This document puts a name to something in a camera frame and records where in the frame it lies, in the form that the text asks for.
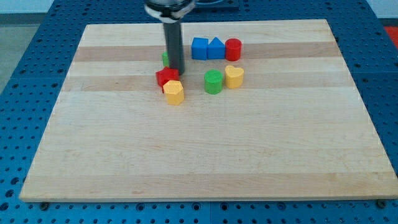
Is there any red star block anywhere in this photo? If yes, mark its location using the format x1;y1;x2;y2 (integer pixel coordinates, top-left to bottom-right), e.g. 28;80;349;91
155;67;180;92

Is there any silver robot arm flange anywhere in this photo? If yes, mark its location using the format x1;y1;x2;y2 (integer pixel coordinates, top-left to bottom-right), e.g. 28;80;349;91
144;0;195;23

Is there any wooden board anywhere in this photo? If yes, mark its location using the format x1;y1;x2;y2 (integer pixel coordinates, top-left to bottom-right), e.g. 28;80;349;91
20;19;397;203

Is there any yellow hexagon block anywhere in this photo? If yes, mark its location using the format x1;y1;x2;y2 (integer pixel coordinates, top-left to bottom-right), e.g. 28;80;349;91
163;80;185;105

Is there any green cylinder block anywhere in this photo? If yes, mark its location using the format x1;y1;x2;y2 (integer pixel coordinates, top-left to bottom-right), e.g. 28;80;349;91
204;70;223;95

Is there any yellow heart block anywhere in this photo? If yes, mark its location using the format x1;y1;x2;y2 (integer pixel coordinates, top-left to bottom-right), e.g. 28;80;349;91
224;65;244;89

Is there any blue triangle block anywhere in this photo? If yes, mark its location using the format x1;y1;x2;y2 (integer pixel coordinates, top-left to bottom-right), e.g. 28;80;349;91
207;37;225;60

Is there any blue cube block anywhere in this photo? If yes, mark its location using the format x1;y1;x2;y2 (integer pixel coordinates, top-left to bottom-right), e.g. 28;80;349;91
191;37;208;60

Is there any green block behind rod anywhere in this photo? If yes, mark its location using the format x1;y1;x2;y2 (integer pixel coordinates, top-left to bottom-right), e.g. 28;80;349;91
162;52;169;67

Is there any red cylinder block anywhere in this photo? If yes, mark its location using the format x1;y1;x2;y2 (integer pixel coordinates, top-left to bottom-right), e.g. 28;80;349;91
225;39;242;61

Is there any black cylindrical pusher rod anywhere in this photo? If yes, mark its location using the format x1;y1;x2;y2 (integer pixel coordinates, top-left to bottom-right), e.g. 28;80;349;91
163;21;185;75

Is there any dark blue base plate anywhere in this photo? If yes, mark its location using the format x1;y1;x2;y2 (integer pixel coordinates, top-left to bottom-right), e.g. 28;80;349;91
195;0;239;9

